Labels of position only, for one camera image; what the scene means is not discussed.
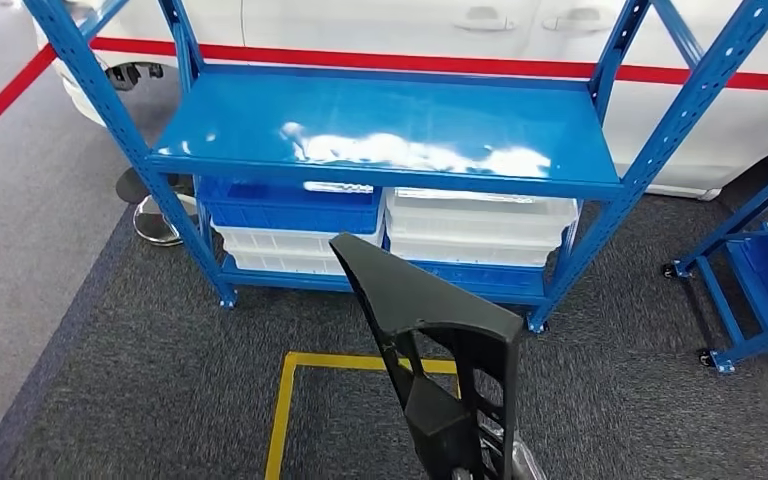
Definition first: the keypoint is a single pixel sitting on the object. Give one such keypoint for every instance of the black plastic panel part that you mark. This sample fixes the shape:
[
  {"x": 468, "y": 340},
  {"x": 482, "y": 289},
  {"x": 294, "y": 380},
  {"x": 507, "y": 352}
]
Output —
[{"x": 424, "y": 298}]

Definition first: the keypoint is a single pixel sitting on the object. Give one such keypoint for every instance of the blue metal shelf rack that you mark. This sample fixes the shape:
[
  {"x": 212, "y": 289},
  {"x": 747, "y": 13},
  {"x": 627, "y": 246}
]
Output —
[{"x": 390, "y": 112}]

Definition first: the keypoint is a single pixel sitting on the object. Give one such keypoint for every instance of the blue plastic crate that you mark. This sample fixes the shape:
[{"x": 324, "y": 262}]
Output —
[{"x": 278, "y": 212}]

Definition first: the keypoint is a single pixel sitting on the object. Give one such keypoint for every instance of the yellow floor tape square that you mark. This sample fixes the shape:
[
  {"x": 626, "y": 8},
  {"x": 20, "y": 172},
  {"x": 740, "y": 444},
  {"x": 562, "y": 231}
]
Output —
[{"x": 331, "y": 362}]

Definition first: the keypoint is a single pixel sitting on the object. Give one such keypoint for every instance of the red barrier belt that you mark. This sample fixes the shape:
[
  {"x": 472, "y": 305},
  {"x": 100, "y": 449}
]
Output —
[
  {"x": 424, "y": 64},
  {"x": 6, "y": 98}
]

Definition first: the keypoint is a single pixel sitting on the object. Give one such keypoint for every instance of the white car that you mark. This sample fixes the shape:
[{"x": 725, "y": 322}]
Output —
[{"x": 357, "y": 20}]

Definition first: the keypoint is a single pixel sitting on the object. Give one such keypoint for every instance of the blue wheeled metal rack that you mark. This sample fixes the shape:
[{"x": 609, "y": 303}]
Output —
[{"x": 765, "y": 298}]

